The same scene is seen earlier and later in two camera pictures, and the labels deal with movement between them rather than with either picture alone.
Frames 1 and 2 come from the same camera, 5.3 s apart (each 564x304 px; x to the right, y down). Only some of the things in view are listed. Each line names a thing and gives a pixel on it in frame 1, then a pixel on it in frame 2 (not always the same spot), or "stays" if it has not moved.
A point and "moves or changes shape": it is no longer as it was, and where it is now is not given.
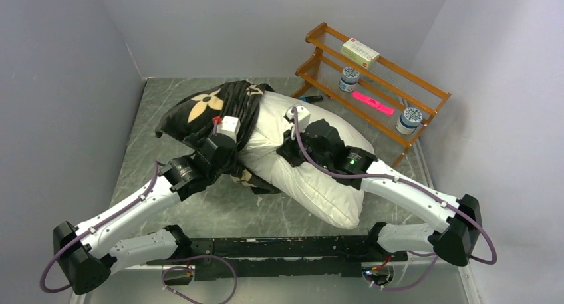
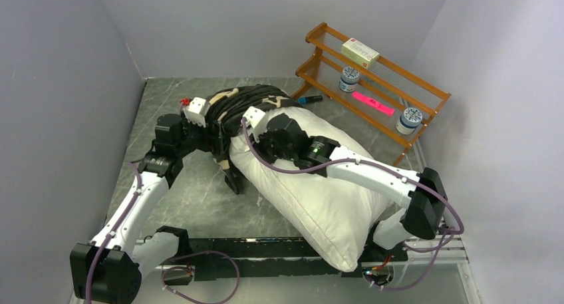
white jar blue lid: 349,79 stays
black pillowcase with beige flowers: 191,119 moves or changes shape
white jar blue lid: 409,120 stays
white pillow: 330,201 moves or changes shape
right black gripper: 288,150 → 259,147
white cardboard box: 360,52 stays
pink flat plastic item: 373,104 stays
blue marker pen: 311,98 stays
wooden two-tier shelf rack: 368,88 stays
